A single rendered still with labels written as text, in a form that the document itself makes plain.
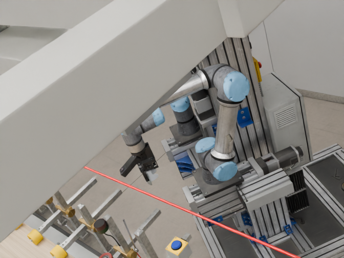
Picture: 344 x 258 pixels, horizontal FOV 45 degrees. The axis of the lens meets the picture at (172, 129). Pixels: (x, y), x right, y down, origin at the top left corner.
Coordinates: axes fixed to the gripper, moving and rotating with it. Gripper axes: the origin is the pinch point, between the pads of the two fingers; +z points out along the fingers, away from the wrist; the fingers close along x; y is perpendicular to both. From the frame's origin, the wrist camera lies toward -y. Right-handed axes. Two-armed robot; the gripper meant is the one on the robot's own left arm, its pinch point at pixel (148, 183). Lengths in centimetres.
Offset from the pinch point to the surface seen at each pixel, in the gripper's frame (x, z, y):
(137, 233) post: -11.7, 14.7, -13.4
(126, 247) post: 8.9, 41.2, -26.1
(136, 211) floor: 131, 132, -30
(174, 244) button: -32.3, 8.5, 0.8
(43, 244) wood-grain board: 38, 42, -73
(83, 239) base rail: 49, 61, -56
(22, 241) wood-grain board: 48, 42, -87
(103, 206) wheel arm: 40, 36, -32
